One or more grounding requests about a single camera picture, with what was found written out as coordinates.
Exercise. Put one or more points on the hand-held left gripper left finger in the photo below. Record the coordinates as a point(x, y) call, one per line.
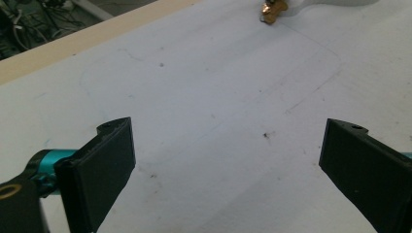
point(97, 174)

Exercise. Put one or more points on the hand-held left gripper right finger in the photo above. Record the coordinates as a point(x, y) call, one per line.
point(366, 174)

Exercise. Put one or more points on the white desk leg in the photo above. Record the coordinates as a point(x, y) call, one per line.
point(94, 9)

